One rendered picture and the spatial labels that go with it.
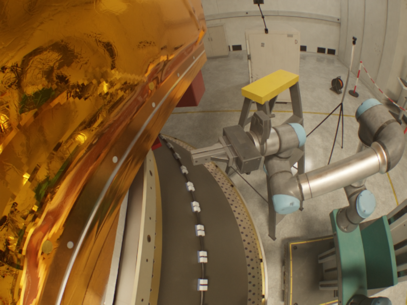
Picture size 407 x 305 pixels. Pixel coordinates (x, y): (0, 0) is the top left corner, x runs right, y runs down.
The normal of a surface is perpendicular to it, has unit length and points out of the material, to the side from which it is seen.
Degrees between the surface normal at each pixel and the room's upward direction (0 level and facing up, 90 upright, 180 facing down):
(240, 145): 10
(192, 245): 62
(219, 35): 90
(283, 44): 90
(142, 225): 0
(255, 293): 43
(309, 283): 0
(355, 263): 0
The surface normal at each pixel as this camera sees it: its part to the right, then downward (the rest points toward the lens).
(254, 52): -0.22, 0.75
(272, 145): 0.22, 0.29
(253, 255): 0.52, -0.61
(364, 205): -0.21, -0.56
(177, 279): 0.77, -0.41
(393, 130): -0.66, -0.48
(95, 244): 0.95, 0.05
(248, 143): -0.04, -0.71
